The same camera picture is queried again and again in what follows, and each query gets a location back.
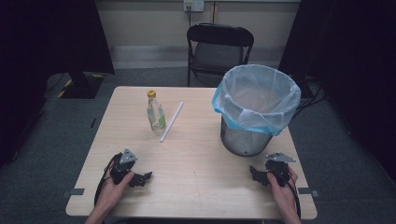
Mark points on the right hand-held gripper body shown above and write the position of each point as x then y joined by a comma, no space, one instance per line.
279,169

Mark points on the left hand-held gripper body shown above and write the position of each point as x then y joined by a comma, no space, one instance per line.
122,166

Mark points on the metal trash can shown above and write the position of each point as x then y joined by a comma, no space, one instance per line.
244,141

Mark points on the white straw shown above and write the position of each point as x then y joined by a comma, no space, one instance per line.
172,121

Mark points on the clear bottle with yellow cap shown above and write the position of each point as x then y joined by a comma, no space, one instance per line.
155,115

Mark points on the translucent blue trash bag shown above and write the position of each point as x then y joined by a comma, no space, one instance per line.
257,98

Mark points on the person's right hand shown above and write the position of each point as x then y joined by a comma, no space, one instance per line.
281,194

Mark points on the person's left hand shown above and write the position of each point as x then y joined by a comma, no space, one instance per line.
112,192

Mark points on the grey tape strip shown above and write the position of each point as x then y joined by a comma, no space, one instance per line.
74,192
308,191

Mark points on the black stand base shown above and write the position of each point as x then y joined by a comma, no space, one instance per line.
80,85

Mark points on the dark curtain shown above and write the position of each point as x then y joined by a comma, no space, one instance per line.
351,71
46,56

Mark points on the black folding chair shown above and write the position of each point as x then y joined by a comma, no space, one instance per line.
218,53

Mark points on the white wall outlet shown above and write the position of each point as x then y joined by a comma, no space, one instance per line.
193,5

